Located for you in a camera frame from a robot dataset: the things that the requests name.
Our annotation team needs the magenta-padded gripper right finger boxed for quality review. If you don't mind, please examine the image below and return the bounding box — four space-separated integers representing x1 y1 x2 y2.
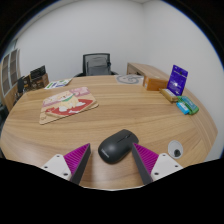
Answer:
132 143 184 185

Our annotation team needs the cartoon print mouse pad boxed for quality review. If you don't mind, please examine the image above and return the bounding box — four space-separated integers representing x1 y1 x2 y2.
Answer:
38 86 100 126

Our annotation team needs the large black chair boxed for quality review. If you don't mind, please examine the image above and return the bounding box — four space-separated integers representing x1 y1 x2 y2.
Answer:
0 103 9 126

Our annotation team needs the white printed paper sheet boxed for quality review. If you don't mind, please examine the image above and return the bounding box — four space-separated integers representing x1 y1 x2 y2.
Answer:
44 78 73 90

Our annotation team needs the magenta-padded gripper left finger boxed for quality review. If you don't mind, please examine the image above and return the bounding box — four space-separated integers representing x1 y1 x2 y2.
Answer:
40 143 92 185

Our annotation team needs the brown printed cardboard box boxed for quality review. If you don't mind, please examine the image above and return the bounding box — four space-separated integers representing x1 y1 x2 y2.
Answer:
22 74 33 92

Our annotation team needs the black cardboard box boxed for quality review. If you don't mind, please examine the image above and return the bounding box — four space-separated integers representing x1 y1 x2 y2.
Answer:
29 65 47 80

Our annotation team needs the small green box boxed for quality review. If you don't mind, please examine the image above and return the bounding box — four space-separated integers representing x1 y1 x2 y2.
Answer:
178 95 200 116

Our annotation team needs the small blue box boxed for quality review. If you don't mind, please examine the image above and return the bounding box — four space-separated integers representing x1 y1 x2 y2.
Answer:
176 101 190 116

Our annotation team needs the white sheet with grey spiral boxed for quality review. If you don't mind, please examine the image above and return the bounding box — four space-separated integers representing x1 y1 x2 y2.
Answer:
115 74 145 86

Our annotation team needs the purple card package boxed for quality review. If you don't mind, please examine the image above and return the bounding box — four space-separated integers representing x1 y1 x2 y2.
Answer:
166 64 189 97

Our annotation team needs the black mesh office chair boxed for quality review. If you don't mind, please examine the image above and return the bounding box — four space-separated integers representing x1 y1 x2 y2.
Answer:
73 52 119 78

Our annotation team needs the small black office chair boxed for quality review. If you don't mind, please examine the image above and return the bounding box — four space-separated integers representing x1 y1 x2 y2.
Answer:
17 76 26 99

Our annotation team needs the orange cardboard box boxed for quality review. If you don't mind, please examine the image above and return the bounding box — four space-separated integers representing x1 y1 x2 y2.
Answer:
143 75 169 92

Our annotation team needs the small tan box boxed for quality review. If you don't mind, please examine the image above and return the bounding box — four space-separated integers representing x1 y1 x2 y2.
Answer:
159 87 179 104

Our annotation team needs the dark brown cardboard box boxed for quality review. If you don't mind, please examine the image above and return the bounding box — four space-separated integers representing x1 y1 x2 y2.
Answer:
31 73 50 90

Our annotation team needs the black computer mouse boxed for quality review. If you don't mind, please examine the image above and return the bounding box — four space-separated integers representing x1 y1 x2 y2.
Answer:
97 128 140 165

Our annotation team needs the wooden side cabinet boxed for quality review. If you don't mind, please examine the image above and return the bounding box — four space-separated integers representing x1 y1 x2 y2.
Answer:
126 62 168 81

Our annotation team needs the wooden shelf unit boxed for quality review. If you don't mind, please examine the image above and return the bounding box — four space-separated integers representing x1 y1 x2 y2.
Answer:
0 48 22 111

